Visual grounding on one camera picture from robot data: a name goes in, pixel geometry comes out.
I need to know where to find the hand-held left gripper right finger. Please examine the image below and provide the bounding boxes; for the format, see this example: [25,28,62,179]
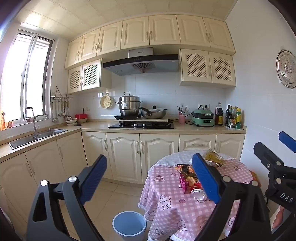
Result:
[191,152,272,241]

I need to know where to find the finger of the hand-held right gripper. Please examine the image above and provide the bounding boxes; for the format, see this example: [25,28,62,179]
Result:
[279,131,296,153]
[253,142,285,176]

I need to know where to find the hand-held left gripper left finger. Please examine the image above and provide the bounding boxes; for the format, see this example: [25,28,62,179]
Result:
[26,154,108,241]

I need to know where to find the crushed orange drink can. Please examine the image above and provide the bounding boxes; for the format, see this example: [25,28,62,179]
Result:
[190,183,208,202]

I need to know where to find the gold foil packet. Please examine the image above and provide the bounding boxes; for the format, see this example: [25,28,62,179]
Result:
[203,149,226,168]

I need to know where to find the dark snack wrapper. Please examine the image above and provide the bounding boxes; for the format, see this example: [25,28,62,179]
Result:
[177,164,193,179]

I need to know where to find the light blue plastic bin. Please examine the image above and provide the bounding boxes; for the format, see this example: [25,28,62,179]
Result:
[112,211,147,241]

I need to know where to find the person's right hand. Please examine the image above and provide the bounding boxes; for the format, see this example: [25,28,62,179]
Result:
[272,206,292,230]

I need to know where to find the pink snack wrapper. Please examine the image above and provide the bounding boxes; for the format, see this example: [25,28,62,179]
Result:
[179,177,192,194]

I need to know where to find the cream base cabinets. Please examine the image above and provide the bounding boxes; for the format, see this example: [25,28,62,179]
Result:
[0,131,245,232]

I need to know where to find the pink checkered tablecloth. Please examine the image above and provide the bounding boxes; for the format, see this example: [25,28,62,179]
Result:
[138,152,262,241]

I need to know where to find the green bottle yellow cap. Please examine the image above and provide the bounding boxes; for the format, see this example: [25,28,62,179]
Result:
[235,108,242,130]

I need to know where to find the large soy sauce bottle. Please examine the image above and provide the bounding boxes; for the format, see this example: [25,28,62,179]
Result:
[215,102,224,126]

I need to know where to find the green electric cooker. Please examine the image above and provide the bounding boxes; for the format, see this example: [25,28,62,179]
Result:
[191,109,215,127]

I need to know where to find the black gas stove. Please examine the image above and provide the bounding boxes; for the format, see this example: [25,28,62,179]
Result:
[108,120,175,129]

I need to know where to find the round metal steamer plate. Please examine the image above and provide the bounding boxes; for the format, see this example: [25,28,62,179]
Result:
[276,49,296,88]

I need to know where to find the stainless steel steamer pot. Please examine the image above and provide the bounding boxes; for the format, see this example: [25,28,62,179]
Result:
[116,91,142,117]

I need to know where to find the metal kitchen faucet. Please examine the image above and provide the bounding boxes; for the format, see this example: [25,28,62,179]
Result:
[24,107,40,137]

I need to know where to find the stainless steel sink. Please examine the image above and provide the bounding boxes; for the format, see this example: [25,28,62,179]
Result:
[9,128,68,150]

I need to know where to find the steel wok with lid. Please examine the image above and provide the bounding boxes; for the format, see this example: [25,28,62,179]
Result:
[139,105,168,119]

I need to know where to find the metal utensil rack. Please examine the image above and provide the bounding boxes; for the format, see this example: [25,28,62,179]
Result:
[51,86,73,100]

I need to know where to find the cream lattice door cabinet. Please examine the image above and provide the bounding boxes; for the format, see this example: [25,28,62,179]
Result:
[68,58,112,94]
[180,49,237,88]

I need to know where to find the sliding glass window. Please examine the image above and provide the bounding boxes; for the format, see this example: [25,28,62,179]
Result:
[0,29,55,130]

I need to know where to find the grey range hood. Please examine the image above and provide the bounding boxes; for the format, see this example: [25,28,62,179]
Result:
[103,47,181,76]

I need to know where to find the black power cable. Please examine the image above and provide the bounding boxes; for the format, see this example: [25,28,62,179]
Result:
[171,118,193,125]

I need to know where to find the cream wall cabinets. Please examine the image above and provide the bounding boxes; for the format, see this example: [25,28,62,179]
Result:
[64,14,236,70]

